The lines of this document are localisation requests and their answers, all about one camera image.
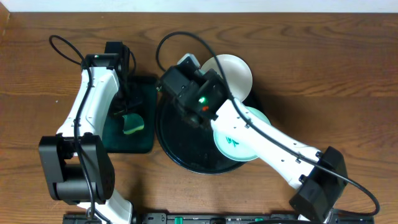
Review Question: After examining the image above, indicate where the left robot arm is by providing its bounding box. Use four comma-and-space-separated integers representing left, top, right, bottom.
39, 42, 143, 223

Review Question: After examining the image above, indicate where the right black cable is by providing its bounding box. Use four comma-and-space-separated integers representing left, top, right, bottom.
154, 30, 381, 218

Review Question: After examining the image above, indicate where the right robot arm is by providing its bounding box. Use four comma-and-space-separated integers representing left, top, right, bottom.
159, 54, 347, 223

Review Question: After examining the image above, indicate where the black cable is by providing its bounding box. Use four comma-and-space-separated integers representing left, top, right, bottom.
49, 34, 137, 224
154, 30, 381, 218

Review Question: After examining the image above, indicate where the left black cable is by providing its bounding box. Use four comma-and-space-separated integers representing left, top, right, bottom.
49, 34, 137, 224

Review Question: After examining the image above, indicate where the rectangular black sponge tray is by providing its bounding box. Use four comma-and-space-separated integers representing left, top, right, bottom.
102, 76, 157, 154

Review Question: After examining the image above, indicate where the white plate back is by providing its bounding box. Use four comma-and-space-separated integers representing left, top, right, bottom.
216, 54, 253, 102

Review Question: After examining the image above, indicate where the white plate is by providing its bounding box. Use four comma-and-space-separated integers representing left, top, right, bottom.
216, 54, 253, 102
211, 101, 272, 162

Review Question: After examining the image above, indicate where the green dish sponge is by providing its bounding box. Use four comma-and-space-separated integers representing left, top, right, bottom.
123, 113, 144, 134

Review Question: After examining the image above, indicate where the round black tray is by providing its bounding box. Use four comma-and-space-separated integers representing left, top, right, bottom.
155, 95, 245, 174

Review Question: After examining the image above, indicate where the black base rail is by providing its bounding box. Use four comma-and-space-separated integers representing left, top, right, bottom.
62, 212, 376, 224

